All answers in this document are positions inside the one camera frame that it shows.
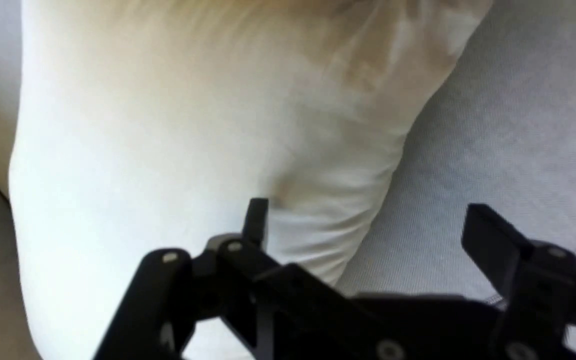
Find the grey fabric couch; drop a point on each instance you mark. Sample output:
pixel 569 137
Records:
pixel 515 132

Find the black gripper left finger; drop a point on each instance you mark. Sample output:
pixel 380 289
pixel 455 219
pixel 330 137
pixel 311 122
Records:
pixel 169 301

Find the plain white pillow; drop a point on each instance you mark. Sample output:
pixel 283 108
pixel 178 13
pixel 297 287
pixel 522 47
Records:
pixel 201 132

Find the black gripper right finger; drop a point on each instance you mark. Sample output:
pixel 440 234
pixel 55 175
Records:
pixel 541 292

